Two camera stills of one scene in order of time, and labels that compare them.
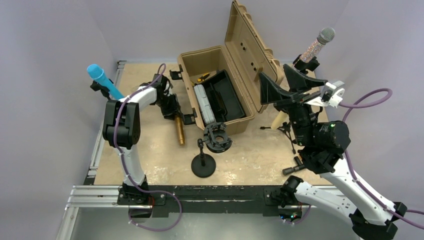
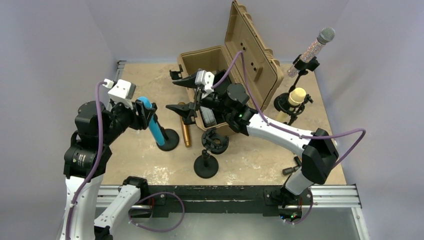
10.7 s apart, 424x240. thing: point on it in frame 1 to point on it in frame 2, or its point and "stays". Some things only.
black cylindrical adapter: (286, 170) stays
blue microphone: (96, 73) to (153, 125)
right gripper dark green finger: (297, 80) to (189, 81)
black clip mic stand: (302, 66) stays
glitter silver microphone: (326, 34) stays
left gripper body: (168, 105) to (121, 117)
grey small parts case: (205, 106) stays
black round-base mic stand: (105, 91) to (170, 137)
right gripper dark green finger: (270, 93) to (188, 112)
